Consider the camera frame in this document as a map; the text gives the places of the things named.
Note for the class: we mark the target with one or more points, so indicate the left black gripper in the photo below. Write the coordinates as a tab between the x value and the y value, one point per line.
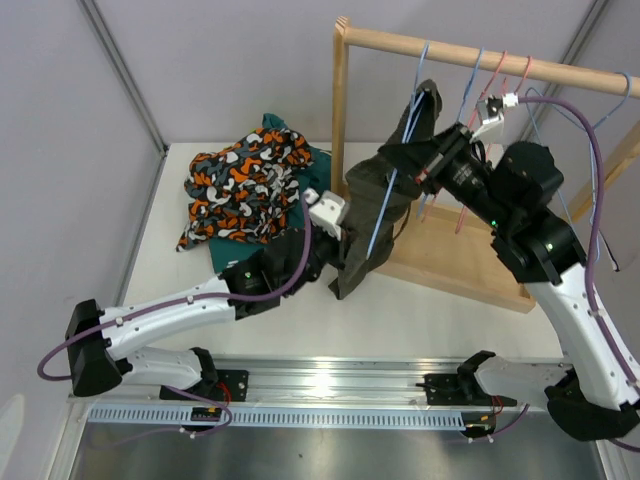
336	244

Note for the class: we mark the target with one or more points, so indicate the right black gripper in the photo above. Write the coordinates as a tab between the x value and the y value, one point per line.
418	157

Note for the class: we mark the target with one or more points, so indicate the olive grey shorts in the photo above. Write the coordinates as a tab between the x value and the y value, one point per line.
378	202

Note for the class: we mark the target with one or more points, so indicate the camouflage patterned shorts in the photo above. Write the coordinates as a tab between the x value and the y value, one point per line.
244	192

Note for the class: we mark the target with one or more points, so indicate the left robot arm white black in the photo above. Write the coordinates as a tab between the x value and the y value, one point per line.
114	346

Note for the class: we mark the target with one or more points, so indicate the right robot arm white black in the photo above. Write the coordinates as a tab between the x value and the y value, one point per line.
589	397

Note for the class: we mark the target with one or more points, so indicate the wooden clothes rack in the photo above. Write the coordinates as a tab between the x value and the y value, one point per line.
450	251

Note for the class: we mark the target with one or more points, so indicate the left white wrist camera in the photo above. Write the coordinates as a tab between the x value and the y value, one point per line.
326	211

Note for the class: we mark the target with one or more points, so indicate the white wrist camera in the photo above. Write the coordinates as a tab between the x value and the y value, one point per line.
326	211
507	103

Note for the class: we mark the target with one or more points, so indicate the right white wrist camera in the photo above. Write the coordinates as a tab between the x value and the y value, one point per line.
507	103

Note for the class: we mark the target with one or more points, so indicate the aluminium mounting rail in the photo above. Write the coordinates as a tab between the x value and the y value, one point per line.
324	380

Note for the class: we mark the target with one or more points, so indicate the slotted cable duct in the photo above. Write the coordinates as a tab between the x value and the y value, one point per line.
242	416

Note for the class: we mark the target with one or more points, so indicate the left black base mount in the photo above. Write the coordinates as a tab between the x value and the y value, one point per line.
229	385

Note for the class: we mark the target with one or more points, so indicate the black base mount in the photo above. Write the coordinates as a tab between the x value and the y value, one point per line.
229	385
459	388

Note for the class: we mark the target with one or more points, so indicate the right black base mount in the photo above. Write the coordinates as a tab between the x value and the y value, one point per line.
459	388

